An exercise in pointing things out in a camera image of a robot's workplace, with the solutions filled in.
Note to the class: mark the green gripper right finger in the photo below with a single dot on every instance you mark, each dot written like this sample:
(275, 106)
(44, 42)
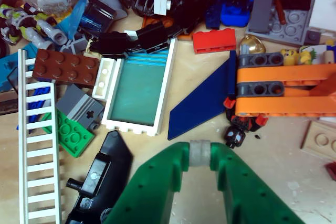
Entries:
(249, 195)

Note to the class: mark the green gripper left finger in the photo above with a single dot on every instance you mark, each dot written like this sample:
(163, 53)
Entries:
(149, 195)

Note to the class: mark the black angular Lego piece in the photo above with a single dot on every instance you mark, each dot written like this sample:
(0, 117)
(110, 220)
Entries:
(105, 161)

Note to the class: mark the black Lego minifigure head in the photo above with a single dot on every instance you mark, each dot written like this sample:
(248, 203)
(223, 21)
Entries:
(234, 137)

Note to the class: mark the red black Lego figure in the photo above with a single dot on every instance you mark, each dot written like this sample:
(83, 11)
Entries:
(257, 123)

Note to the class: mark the dark red Lego piece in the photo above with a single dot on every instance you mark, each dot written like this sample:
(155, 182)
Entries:
(331, 172)

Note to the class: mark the tan Lego plate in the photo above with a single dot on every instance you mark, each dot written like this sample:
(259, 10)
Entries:
(320, 140)

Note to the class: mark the orange Lego Technic piece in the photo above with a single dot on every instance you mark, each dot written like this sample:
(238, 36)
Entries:
(275, 106)

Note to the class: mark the green Lego plate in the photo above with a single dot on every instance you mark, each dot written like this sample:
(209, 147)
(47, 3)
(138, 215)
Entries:
(73, 137)

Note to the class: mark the grey grooved Lego brick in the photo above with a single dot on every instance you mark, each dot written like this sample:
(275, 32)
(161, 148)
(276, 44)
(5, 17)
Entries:
(78, 106)

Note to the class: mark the white Lego ladder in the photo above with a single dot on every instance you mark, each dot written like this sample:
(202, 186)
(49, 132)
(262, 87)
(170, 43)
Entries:
(39, 153)

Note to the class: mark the small white Lego brick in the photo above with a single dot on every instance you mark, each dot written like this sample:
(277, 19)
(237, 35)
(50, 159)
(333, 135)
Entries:
(103, 79)

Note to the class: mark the yellow Lego minifigure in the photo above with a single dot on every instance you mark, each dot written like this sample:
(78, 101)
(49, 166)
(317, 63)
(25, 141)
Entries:
(296, 56)

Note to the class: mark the gold Lego dome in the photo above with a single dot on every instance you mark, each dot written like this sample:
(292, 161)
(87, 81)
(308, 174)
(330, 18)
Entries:
(253, 44)

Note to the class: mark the brown Lego brick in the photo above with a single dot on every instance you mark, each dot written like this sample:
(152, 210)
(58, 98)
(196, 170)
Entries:
(65, 68)

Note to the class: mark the red Lego brick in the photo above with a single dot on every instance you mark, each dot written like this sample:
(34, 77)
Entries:
(214, 41)

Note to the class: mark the large grey Lego baseplate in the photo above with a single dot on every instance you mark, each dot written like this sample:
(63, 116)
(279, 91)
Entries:
(291, 28)

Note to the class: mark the flat orange Lego plate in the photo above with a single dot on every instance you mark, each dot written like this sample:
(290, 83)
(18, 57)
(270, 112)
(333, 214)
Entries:
(153, 21)

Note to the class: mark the bright blue Lego piece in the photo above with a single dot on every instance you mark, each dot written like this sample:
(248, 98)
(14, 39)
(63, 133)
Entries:
(235, 16)

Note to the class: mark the dark blue Lego brick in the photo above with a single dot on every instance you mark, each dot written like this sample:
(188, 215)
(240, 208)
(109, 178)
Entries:
(213, 16)

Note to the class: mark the teal Lego piece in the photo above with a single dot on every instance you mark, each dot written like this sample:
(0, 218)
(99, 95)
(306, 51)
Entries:
(13, 66)

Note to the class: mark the long grey Lego slope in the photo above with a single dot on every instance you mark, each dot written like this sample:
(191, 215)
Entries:
(262, 3)

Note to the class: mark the white Lego tile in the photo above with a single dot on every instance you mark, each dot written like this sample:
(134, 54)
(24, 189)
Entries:
(324, 14)

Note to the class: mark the dark blue wedge plate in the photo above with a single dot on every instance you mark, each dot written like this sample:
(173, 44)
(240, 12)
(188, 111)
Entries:
(199, 108)

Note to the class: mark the grey Technic beam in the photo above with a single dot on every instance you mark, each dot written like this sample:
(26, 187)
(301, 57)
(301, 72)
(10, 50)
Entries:
(260, 89)
(260, 59)

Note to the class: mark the dark blue transparent windshield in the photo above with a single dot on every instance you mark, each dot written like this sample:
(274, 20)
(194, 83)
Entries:
(97, 16)

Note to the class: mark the light blue transparent piece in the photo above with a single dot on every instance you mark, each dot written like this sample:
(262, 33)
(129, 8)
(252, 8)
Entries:
(74, 16)

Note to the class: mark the green white space figure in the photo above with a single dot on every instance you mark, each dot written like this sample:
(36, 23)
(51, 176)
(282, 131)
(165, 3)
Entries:
(31, 26)

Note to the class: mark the white Lego window frame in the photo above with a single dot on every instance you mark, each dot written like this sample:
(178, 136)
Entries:
(162, 82)

